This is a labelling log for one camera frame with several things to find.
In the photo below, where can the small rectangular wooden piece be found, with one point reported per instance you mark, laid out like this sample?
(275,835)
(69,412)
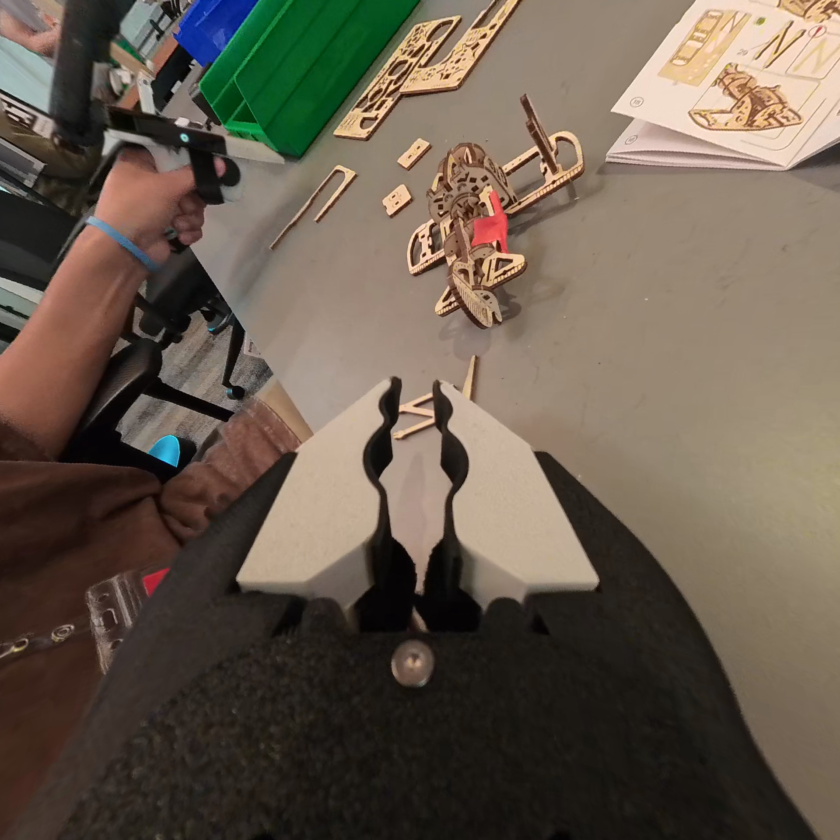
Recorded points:
(414,154)
(397,201)

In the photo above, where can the grey desk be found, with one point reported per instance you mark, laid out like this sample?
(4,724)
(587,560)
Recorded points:
(656,361)

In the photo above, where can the dark upright wooden piece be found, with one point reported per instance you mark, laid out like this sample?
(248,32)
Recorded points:
(535,128)

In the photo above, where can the black office chair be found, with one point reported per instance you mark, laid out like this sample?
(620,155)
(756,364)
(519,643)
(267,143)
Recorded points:
(131,374)

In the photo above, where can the wooden mechanical model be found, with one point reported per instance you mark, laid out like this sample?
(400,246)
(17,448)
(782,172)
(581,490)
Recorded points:
(459,262)

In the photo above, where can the red tape piece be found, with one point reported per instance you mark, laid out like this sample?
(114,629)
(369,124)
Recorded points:
(489,226)

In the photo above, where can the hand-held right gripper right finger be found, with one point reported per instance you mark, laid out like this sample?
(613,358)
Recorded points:
(518,518)

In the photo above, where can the person's left hand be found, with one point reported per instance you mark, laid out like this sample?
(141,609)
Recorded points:
(151,203)

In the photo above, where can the pointed hooked wooden piece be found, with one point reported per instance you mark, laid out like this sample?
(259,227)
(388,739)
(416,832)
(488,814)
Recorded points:
(413,423)

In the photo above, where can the blue wristband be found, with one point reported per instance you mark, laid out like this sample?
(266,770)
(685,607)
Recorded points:
(124,243)

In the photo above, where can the instruction booklet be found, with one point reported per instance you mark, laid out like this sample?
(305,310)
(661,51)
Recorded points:
(735,98)

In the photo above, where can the person's brown garment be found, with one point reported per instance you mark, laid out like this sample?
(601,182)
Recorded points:
(65,525)

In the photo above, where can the green plastic bin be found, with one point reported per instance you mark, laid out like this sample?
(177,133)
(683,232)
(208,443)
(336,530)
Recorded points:
(308,72)

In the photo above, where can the laser-cut plywood sheet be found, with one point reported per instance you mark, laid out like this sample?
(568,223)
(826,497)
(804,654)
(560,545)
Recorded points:
(400,72)

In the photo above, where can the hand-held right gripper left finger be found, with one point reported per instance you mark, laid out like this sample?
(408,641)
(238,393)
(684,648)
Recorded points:
(315,518)

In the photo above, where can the wooden loop frame piece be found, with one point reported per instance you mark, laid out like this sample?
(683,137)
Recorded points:
(564,170)

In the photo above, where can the blue plastic bin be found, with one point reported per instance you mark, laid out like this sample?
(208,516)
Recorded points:
(216,26)

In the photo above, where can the long forked wooden piece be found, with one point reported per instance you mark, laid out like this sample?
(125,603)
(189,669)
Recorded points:
(315,207)

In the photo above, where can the clear plastic badge holder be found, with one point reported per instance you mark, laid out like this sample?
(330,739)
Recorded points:
(111,617)

